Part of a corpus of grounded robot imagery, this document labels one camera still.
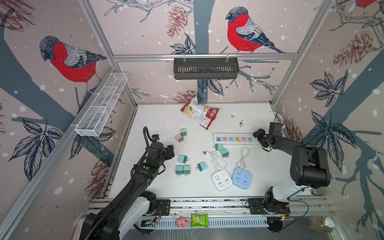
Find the white multicolour power strip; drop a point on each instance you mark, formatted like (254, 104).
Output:
(234, 139)

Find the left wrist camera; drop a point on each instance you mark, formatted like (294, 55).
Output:
(155, 138)

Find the pink toy pig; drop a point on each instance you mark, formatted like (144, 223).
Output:
(182, 222)

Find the red white chips bag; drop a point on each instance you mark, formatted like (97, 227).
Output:
(202, 115)

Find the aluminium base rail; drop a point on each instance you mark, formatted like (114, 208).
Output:
(222, 212)

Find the teal plug adapter front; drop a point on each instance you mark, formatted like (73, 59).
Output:
(179, 170)

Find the green plug adapter front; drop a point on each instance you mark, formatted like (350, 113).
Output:
(186, 170)

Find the green snack packet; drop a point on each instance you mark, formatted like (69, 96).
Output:
(199, 220)

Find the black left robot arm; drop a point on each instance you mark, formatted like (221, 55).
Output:
(115, 220)

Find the green plug adapter far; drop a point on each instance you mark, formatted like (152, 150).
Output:
(183, 132)

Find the black hanging wire basket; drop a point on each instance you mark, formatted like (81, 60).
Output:
(206, 68)

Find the pink plug adapter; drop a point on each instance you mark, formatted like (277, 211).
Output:
(179, 138)

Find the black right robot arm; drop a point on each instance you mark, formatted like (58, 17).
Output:
(309, 168)

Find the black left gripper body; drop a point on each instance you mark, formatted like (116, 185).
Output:
(168, 153)

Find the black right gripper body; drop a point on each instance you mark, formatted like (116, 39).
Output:
(263, 137)

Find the blue square power socket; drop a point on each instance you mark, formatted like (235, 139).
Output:
(242, 178)

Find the light green plug adapter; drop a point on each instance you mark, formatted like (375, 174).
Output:
(218, 147)

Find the white square power socket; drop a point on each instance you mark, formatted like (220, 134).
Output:
(222, 180)

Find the white wire mesh shelf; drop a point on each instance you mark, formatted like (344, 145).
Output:
(93, 122)

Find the teal plug adapter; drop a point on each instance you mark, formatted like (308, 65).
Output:
(179, 170)
(224, 153)
(183, 159)
(202, 166)

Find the pink tray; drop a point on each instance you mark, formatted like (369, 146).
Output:
(78, 229)

